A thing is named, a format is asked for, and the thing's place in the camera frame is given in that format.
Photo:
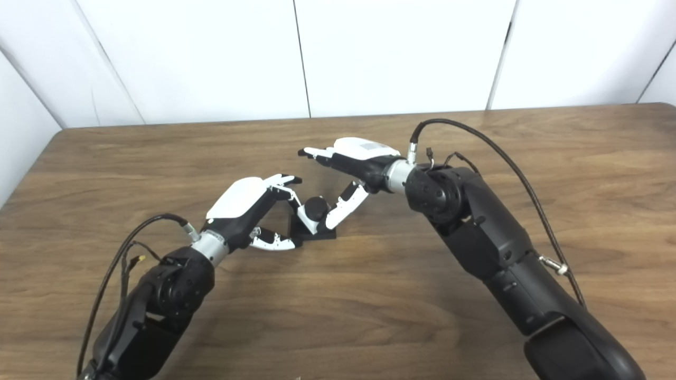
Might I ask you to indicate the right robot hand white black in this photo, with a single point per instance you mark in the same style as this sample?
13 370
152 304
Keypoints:
364 158

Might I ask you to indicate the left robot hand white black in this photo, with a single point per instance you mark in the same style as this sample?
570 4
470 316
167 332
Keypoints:
237 203

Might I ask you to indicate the black peg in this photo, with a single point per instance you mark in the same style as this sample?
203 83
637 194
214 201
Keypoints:
317 207

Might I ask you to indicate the white square piece with hole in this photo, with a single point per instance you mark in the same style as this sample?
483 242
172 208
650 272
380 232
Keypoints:
306 219

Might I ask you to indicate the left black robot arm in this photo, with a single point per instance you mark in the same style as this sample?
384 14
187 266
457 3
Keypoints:
174 290

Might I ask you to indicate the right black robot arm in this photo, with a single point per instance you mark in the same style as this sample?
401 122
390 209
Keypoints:
486 237

